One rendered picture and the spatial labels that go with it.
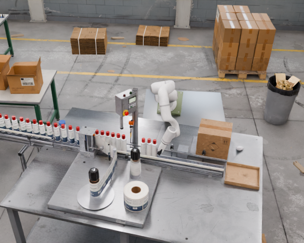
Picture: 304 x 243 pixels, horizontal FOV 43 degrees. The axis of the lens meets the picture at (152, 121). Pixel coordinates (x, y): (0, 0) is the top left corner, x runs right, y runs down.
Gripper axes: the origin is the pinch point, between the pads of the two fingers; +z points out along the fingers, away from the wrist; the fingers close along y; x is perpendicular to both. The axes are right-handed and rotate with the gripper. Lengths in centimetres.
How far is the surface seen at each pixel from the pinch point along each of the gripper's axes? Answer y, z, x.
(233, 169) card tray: -7, -13, 69
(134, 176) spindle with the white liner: 32.3, 7.9, -12.8
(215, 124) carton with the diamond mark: -34, -32, 37
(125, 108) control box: -2, -29, -44
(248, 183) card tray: 8, -18, 82
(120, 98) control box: -1, -38, -52
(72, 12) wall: -499, 174, -264
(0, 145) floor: -69, 166, -181
